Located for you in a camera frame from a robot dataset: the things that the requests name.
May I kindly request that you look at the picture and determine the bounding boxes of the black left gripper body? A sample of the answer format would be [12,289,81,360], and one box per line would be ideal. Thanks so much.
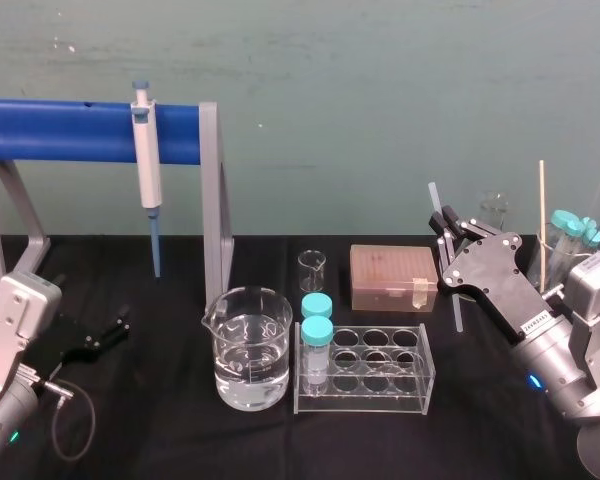
[53,312,115,374]

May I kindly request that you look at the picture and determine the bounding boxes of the large glass beaker with water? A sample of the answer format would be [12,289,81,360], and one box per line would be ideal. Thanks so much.
[201,284,295,413]

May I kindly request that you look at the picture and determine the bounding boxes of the thin wooden stick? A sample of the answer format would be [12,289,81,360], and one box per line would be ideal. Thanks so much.
[537,159,550,294]

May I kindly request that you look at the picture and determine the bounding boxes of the thin dark gripper cable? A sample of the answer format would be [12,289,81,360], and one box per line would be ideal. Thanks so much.
[33,378,98,461]

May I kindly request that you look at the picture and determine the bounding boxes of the clear tube with teal cap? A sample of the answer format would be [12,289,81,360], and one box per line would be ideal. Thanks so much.
[300,293,334,322]
[578,216,600,250]
[549,208,585,274]
[300,315,335,397]

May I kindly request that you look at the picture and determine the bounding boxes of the brown pipette tip box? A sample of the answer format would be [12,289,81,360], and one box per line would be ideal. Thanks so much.
[349,243,440,313]

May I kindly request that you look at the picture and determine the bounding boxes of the clear glass stirring rod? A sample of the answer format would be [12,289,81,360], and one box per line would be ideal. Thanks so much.
[426,182,466,334]

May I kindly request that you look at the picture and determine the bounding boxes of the small empty glass beaker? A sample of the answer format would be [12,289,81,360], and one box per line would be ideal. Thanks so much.
[297,249,329,294]

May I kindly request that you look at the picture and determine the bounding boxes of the small clear glass flask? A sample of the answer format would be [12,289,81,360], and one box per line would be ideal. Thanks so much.
[476,189,511,234]

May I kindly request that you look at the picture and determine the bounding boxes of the blue and grey pipette stand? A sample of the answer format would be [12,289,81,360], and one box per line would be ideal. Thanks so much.
[0,97,237,302]

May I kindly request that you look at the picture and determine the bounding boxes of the glass beaker holding tubes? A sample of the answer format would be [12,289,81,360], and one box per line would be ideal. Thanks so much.
[528,230,583,295]

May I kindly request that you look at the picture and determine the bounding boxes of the black table cloth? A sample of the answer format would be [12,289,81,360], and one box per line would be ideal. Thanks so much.
[0,232,600,480]

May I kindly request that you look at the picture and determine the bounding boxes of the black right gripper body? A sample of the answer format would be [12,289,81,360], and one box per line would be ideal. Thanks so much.
[441,232,554,346]

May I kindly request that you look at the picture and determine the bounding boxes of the white and blue pipette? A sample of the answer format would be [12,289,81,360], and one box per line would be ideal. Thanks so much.
[130,78,164,279]

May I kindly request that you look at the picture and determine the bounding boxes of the clear acrylic tube rack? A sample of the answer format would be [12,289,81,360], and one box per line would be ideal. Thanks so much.
[292,322,434,417]

